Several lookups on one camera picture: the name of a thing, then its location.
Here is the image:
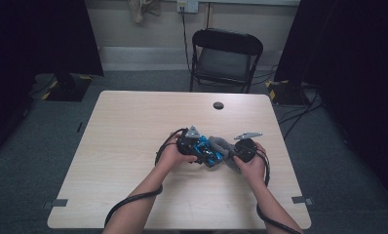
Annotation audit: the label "person's right hand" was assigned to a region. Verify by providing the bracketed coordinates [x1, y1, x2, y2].
[233, 142, 268, 189]

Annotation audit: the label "black stand base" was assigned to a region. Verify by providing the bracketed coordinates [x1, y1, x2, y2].
[265, 79, 310, 105]
[45, 74, 93, 102]

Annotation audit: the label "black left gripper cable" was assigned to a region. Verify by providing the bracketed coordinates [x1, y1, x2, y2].
[103, 127, 188, 228]

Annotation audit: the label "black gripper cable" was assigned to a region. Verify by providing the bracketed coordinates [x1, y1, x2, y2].
[254, 149, 302, 234]
[103, 127, 188, 228]

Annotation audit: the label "person's left hand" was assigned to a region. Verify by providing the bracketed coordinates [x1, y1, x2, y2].
[155, 133, 199, 176]

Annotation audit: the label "black wall socket cable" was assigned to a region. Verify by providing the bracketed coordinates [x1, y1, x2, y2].
[180, 6, 193, 74]

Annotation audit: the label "black folding chair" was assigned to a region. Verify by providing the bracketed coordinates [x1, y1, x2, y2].
[189, 28, 264, 95]

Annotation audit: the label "black floor cables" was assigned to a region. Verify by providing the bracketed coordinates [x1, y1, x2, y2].
[278, 91, 323, 140]

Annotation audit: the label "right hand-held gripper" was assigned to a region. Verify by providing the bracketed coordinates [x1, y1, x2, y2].
[233, 131, 263, 164]

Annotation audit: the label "grey tape strip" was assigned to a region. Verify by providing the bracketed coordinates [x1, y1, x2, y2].
[43, 198, 69, 210]
[291, 195, 314, 207]

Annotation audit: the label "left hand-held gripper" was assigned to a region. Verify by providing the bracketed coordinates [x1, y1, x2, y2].
[176, 125, 203, 164]

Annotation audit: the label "fuzzy grey sock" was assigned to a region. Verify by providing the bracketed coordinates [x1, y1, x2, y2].
[208, 136, 244, 172]

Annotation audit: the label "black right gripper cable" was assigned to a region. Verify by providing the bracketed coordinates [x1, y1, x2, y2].
[254, 149, 302, 234]

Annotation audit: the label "white wall socket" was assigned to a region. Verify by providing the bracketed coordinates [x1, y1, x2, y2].
[176, 0, 200, 14]

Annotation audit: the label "beige hanging cloth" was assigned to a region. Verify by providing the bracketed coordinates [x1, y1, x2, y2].
[128, 0, 162, 23]

